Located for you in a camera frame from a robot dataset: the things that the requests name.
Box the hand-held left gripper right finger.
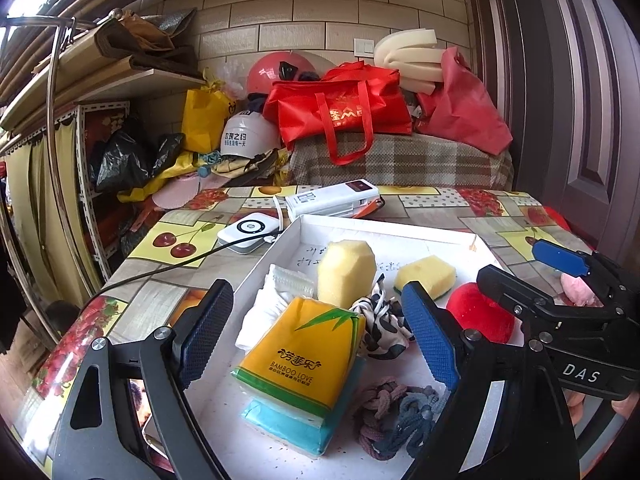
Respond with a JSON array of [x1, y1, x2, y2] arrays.
[[401, 280, 581, 480]]

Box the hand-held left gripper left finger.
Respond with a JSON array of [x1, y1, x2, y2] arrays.
[[50, 279, 235, 480]]

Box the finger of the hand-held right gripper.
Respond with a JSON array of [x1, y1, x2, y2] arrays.
[[476, 265, 615, 334], [531, 239, 640, 311]]

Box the red plush toy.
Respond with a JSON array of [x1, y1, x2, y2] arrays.
[[445, 282, 516, 346]]

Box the black spotted white cloth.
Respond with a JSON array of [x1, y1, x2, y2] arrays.
[[349, 282, 416, 360]]

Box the yellow green scouring sponge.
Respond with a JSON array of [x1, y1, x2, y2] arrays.
[[394, 255, 457, 302]]

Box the pink blue braided rope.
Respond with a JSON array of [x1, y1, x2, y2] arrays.
[[352, 379, 451, 461]]

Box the white cardboard box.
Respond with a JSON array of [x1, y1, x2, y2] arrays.
[[180, 214, 507, 480]]

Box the yellow tissue packet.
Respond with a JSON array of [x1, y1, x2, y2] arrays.
[[231, 296, 367, 421]]

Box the pale yellow sponge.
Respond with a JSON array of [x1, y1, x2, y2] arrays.
[[317, 240, 377, 310]]

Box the teal blue sponge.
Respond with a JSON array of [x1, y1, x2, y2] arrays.
[[241, 360, 366, 458]]

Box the person's right hand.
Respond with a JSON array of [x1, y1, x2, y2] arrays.
[[614, 391, 640, 421]]

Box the pink plush toy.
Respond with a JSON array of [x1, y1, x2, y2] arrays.
[[560, 272, 604, 308]]

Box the red cloth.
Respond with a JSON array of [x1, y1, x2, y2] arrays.
[[542, 206, 598, 253]]

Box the fruit printed tablecloth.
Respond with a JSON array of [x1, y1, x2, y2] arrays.
[[10, 185, 616, 480]]

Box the white round-dial device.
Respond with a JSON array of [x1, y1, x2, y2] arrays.
[[216, 212, 282, 256]]

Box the pink hat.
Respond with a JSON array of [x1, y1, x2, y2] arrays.
[[150, 172, 211, 211]]

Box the red flat object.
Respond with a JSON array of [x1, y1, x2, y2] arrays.
[[350, 198, 387, 220]]

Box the yellow cloth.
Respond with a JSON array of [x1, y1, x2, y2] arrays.
[[117, 152, 201, 203]]

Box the plaid blanket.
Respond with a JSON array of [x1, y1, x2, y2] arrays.
[[289, 132, 515, 192]]

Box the white power bank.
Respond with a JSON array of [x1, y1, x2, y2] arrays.
[[284, 182, 381, 221]]

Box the brown door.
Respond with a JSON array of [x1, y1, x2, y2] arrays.
[[462, 0, 640, 271]]

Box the red nonwoven bag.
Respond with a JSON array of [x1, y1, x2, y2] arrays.
[[415, 46, 514, 157]]

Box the black plastic bag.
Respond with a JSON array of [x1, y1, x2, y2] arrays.
[[95, 130, 151, 193], [150, 132, 186, 178]]

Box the white helmet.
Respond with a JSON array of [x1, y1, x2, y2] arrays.
[[220, 110, 283, 158]]

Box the white perforated metal rack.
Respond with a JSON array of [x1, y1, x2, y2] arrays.
[[55, 100, 131, 286]]

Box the yellow bag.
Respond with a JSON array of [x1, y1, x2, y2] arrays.
[[181, 87, 235, 153]]

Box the beige curtain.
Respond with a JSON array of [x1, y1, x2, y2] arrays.
[[2, 122, 76, 331]]

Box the red tote bag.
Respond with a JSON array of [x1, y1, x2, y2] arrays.
[[262, 60, 413, 167]]

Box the white foam pieces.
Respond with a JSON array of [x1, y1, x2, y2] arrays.
[[374, 29, 448, 96]]

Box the red helmet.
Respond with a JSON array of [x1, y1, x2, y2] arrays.
[[246, 51, 341, 98]]

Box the wooden shelf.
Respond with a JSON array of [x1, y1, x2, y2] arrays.
[[0, 22, 207, 133]]

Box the metal pole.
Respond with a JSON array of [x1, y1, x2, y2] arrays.
[[0, 7, 123, 293]]

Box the brown paper bags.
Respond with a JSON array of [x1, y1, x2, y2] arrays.
[[95, 7, 201, 78]]

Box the black cable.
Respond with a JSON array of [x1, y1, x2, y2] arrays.
[[85, 242, 241, 306]]

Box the white cable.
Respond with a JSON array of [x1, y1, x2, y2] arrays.
[[270, 194, 293, 243]]

